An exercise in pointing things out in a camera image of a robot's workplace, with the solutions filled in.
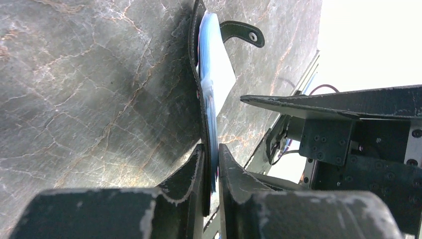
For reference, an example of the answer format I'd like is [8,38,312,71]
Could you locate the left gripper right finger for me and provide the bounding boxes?
[219,144,402,239]

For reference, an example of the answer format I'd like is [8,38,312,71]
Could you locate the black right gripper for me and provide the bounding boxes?
[240,85,422,236]

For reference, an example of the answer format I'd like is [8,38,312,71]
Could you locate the black card holder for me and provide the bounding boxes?
[188,0,265,216]

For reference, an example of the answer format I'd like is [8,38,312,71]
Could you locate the white card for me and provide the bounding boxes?
[211,39,237,118]

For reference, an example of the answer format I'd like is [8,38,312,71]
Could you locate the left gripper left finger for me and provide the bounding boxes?
[10,144,205,239]

